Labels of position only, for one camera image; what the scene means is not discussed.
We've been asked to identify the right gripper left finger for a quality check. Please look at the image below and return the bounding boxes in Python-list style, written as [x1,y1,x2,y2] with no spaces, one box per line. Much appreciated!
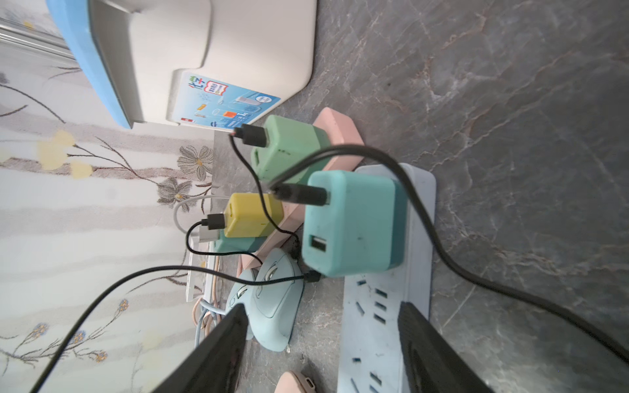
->
[155,305,248,393]

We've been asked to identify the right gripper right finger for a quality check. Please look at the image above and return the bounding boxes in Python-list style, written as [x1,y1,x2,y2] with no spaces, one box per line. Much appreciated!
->
[397,301,491,392]

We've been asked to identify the light blue power strip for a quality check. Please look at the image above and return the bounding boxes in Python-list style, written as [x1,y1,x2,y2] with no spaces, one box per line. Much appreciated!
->
[337,165,433,392]

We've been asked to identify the black charging cable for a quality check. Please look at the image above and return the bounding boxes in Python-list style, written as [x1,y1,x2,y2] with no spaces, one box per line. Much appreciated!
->
[268,143,629,367]

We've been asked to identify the pink mouse left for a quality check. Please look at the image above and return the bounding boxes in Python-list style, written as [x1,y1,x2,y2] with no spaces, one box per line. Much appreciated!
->
[275,371,316,393]

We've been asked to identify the blue mouse left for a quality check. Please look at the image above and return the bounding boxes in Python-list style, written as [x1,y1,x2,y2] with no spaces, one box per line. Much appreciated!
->
[225,269,258,315]

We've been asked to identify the blue mouse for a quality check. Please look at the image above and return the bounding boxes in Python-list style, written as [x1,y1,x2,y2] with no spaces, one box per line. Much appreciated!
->
[225,269,258,315]
[248,248,304,352]

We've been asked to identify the blue mouse right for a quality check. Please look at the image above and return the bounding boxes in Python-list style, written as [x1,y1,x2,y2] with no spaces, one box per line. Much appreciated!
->
[248,248,304,352]

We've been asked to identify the white multi socket power strip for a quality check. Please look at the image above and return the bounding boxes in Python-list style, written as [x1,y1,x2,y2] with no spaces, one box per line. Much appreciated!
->
[184,252,218,303]

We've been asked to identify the teal charger on pink strip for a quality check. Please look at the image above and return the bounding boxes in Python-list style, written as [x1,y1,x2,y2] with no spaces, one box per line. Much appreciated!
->
[214,230,266,253]

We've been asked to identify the teal charger on blue strip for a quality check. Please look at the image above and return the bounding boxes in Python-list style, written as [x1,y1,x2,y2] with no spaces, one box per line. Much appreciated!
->
[302,170,408,278]

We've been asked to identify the yellow charger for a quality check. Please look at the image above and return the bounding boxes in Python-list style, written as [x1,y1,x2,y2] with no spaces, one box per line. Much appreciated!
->
[224,193,275,238]

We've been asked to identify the green charger on pink strip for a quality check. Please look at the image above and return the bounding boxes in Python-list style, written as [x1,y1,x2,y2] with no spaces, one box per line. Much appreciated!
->
[251,115,332,183]

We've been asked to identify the pink power strip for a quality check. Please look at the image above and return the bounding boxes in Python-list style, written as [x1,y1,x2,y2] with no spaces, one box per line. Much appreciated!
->
[229,108,363,269]

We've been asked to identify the blue lid storage box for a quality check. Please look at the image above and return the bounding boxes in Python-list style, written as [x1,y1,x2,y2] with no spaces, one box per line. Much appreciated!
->
[48,1,318,132]

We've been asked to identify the black cable to pink mouse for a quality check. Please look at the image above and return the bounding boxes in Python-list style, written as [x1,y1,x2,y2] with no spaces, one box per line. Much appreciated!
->
[29,264,323,393]

